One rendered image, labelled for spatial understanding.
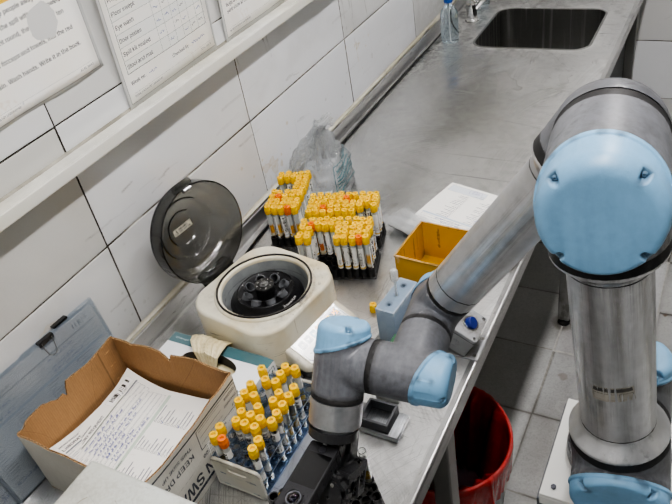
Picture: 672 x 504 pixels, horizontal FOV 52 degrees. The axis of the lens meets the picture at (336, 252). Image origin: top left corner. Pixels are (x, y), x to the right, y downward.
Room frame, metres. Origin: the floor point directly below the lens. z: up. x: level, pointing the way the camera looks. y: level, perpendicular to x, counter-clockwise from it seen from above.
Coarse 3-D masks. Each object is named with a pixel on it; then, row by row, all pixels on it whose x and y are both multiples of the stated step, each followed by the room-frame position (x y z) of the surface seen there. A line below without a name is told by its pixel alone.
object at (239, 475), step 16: (304, 384) 0.86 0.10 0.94; (304, 400) 0.82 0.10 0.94; (304, 432) 0.80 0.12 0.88; (240, 448) 0.75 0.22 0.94; (224, 464) 0.72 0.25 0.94; (240, 464) 0.72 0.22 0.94; (272, 464) 0.73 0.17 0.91; (224, 480) 0.73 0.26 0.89; (240, 480) 0.71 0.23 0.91; (256, 480) 0.69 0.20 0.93; (272, 480) 0.72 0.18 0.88; (256, 496) 0.70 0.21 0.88
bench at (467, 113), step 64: (512, 0) 2.78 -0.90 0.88; (576, 0) 2.64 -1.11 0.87; (640, 0) 2.52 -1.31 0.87; (448, 64) 2.27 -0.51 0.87; (512, 64) 2.17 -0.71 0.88; (576, 64) 2.08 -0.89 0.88; (384, 128) 1.90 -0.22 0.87; (448, 128) 1.82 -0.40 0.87; (512, 128) 1.74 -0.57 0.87; (384, 192) 1.54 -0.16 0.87; (384, 256) 1.27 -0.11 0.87; (192, 320) 1.18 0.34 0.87; (384, 448) 0.74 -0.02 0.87; (448, 448) 0.81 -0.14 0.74
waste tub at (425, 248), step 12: (420, 228) 1.23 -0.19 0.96; (432, 228) 1.22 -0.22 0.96; (444, 228) 1.21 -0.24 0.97; (456, 228) 1.19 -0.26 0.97; (408, 240) 1.19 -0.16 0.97; (420, 240) 1.23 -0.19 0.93; (432, 240) 1.22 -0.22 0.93; (444, 240) 1.21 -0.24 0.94; (456, 240) 1.19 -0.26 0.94; (396, 252) 1.15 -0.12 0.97; (408, 252) 1.18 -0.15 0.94; (420, 252) 1.22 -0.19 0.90; (432, 252) 1.23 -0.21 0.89; (444, 252) 1.21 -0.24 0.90; (396, 264) 1.14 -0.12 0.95; (408, 264) 1.12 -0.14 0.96; (420, 264) 1.10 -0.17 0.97; (432, 264) 1.09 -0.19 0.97; (408, 276) 1.12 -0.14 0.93; (420, 276) 1.10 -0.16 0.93
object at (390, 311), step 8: (400, 280) 1.06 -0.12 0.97; (408, 280) 1.05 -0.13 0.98; (392, 288) 1.04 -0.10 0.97; (400, 288) 1.03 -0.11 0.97; (408, 288) 1.03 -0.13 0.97; (392, 296) 1.01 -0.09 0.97; (400, 296) 1.01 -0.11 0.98; (408, 296) 1.01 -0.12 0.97; (384, 304) 0.99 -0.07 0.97; (392, 304) 0.99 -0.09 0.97; (400, 304) 0.99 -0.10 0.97; (408, 304) 1.01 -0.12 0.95; (376, 312) 0.99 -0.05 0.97; (384, 312) 0.98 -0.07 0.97; (392, 312) 0.97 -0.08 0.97; (400, 312) 0.98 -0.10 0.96; (384, 320) 0.98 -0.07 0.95; (392, 320) 0.97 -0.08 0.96; (400, 320) 0.98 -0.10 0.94; (384, 328) 0.98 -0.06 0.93; (392, 328) 0.97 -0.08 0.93; (384, 336) 0.98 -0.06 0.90; (392, 336) 0.97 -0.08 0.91
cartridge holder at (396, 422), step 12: (372, 408) 0.82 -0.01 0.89; (384, 408) 0.81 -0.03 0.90; (396, 408) 0.79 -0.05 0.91; (372, 420) 0.78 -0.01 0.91; (384, 420) 0.79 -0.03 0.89; (396, 420) 0.79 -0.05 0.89; (408, 420) 0.79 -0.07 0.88; (372, 432) 0.77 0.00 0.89; (384, 432) 0.76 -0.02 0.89; (396, 432) 0.76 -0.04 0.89
